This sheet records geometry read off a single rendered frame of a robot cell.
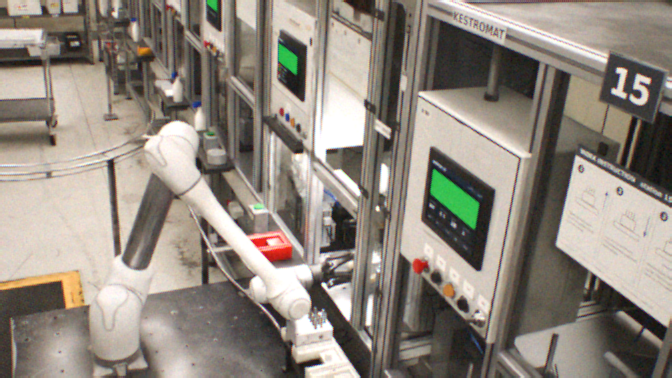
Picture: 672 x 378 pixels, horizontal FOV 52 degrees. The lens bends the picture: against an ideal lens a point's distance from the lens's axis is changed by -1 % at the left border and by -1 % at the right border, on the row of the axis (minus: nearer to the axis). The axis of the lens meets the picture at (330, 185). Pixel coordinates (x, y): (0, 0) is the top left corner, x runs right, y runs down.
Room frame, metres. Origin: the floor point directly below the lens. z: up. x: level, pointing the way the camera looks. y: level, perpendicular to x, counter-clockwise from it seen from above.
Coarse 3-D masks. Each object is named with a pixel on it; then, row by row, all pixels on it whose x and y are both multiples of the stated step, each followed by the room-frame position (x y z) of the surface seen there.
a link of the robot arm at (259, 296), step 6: (282, 270) 2.03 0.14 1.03; (288, 270) 2.04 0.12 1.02; (294, 276) 2.02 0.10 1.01; (252, 282) 1.99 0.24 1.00; (258, 282) 1.98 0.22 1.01; (252, 288) 1.97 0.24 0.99; (258, 288) 1.96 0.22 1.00; (264, 288) 1.96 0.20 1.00; (252, 294) 1.97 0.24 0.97; (258, 294) 1.95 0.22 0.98; (264, 294) 1.95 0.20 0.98; (258, 300) 1.96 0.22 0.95; (264, 300) 1.95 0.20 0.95
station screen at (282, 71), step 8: (280, 40) 2.51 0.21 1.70; (288, 48) 2.43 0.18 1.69; (296, 56) 2.36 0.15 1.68; (280, 64) 2.50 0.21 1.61; (280, 72) 2.50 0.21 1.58; (288, 72) 2.43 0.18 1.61; (296, 72) 2.35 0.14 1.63; (280, 80) 2.50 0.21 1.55; (288, 80) 2.42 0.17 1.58; (296, 80) 2.35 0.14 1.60; (296, 88) 2.35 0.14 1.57
